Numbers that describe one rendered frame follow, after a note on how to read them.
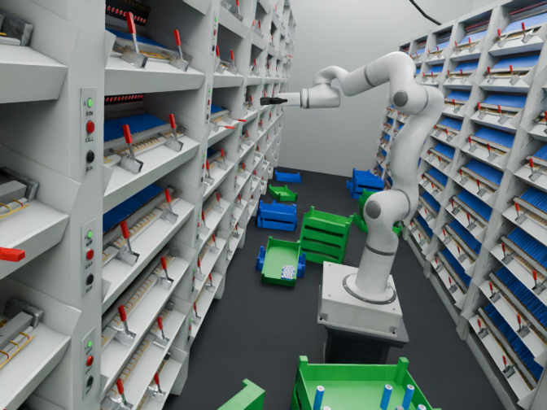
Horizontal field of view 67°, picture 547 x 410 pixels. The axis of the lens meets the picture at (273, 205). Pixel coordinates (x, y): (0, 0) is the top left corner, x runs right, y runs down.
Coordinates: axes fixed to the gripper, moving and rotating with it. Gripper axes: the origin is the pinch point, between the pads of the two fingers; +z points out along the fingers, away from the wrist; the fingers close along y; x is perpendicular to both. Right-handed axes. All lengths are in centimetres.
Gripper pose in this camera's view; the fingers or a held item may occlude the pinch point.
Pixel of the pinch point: (264, 101)
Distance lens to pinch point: 183.1
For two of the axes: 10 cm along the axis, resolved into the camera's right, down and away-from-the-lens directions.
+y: -0.7, 2.9, -9.5
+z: -10.0, 0.3, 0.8
